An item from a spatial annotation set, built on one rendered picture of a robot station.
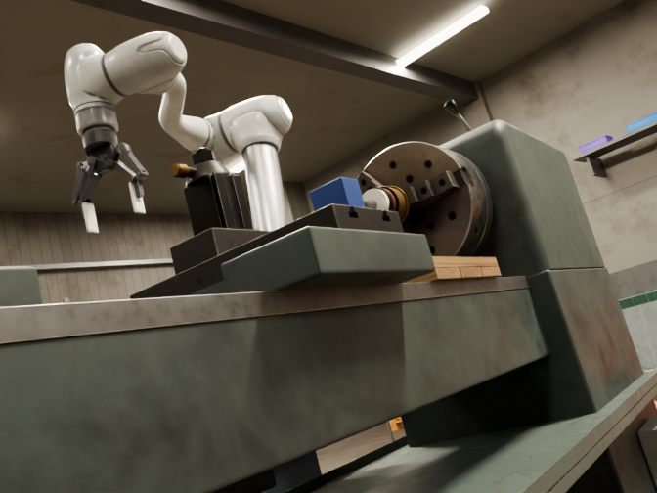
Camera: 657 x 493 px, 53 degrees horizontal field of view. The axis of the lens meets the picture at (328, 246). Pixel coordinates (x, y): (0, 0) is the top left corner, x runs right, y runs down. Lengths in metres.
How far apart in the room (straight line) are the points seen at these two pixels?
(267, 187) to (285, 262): 1.10
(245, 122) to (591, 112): 6.55
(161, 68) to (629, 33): 7.11
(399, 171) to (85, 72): 0.74
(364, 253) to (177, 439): 0.34
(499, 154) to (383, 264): 0.81
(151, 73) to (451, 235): 0.75
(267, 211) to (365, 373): 1.01
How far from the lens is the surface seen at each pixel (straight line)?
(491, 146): 1.63
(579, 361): 1.56
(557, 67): 8.46
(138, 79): 1.54
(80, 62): 1.61
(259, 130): 1.94
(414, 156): 1.53
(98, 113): 1.57
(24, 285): 0.65
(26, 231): 9.44
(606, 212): 8.05
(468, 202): 1.46
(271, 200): 1.84
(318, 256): 0.74
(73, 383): 0.57
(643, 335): 5.97
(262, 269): 0.79
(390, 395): 0.91
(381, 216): 0.96
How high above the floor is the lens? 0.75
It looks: 11 degrees up
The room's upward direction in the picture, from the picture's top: 15 degrees counter-clockwise
